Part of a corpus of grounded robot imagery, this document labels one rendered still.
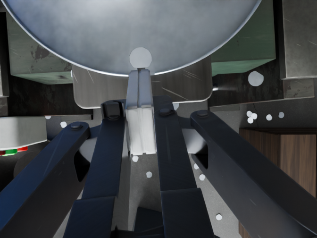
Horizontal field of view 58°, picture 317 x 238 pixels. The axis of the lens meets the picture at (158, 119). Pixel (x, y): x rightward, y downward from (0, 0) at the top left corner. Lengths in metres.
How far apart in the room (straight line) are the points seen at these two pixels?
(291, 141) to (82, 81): 0.61
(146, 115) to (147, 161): 0.93
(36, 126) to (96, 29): 0.30
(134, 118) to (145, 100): 0.01
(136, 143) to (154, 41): 0.15
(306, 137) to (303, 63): 0.36
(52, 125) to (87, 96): 0.84
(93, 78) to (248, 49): 0.25
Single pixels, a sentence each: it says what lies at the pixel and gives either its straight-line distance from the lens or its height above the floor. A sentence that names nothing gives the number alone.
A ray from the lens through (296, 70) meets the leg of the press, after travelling 0.48.
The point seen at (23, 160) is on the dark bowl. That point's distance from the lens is 1.18.
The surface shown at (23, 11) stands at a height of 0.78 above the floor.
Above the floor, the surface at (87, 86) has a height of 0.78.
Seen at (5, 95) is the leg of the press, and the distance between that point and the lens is 0.49.
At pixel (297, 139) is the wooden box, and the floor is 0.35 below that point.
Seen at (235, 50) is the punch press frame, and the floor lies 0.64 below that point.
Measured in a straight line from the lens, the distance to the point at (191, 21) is 0.30.
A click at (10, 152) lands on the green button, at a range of 0.54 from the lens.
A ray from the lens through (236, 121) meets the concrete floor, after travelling 1.11.
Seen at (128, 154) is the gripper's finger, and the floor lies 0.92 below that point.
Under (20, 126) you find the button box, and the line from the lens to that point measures 0.50.
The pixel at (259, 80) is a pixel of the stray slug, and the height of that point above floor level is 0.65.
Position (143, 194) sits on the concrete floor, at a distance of 1.11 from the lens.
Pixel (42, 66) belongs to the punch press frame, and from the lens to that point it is 0.46.
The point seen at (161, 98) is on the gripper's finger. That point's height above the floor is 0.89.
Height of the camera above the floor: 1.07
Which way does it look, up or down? 88 degrees down
